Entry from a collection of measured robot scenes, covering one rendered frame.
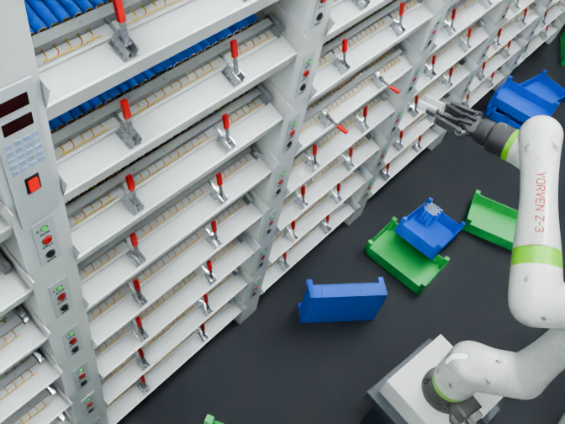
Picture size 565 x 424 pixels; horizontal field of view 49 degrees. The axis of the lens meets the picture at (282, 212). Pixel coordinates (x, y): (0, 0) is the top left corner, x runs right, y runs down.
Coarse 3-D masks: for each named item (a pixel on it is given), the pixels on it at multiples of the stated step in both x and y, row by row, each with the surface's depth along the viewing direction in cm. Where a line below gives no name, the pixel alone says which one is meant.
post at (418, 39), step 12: (444, 0) 186; (444, 12) 193; (432, 24) 192; (408, 36) 198; (420, 36) 195; (420, 48) 197; (420, 60) 205; (408, 72) 206; (420, 72) 214; (396, 84) 212; (408, 84) 211; (408, 96) 220; (384, 120) 225; (384, 132) 228; (372, 156) 239; (384, 156) 247; (372, 168) 244; (360, 192) 256; (360, 204) 266; (348, 216) 270
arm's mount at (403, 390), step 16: (432, 352) 200; (416, 368) 195; (384, 384) 194; (400, 384) 191; (416, 384) 192; (400, 400) 191; (416, 400) 189; (480, 400) 192; (496, 400) 193; (416, 416) 188; (432, 416) 187; (448, 416) 187
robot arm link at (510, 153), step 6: (516, 132) 170; (510, 138) 169; (516, 138) 169; (510, 144) 169; (516, 144) 168; (504, 150) 170; (510, 150) 169; (516, 150) 168; (504, 156) 171; (510, 156) 170; (516, 156) 168; (510, 162) 172; (516, 162) 169
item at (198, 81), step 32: (224, 32) 126; (256, 32) 129; (288, 32) 133; (160, 64) 118; (192, 64) 119; (224, 64) 125; (256, 64) 129; (288, 64) 138; (96, 96) 109; (128, 96) 111; (160, 96) 116; (192, 96) 119; (224, 96) 123; (64, 128) 104; (96, 128) 109; (128, 128) 108; (160, 128) 114; (64, 160) 104; (96, 160) 107; (128, 160) 111; (64, 192) 101
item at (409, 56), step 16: (400, 48) 200; (368, 64) 195; (400, 64) 201; (368, 80) 192; (352, 96) 187; (368, 96) 190; (336, 112) 182; (352, 112) 187; (304, 128) 175; (320, 128) 178; (304, 144) 173
